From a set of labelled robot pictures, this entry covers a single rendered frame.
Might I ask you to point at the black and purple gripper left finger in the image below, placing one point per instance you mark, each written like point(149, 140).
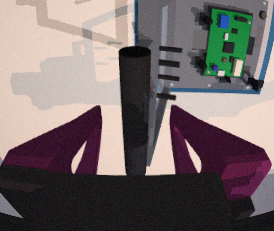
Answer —
point(55, 149)

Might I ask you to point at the green circuit board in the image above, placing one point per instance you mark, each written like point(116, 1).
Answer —
point(227, 44)

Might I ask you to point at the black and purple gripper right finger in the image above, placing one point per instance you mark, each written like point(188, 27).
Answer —
point(241, 164)

